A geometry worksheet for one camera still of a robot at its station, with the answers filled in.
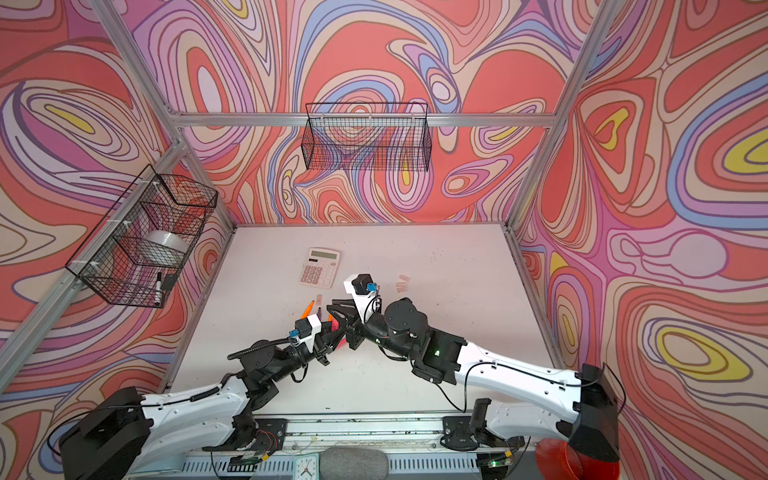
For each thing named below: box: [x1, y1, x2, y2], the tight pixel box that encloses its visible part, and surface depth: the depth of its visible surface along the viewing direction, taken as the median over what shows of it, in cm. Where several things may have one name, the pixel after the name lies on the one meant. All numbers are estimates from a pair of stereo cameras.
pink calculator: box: [300, 247, 341, 289], surface depth 107 cm
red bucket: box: [536, 438, 620, 480], surface depth 70 cm
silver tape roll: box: [142, 230, 190, 258], surface depth 73 cm
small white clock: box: [293, 453, 320, 480], surface depth 69 cm
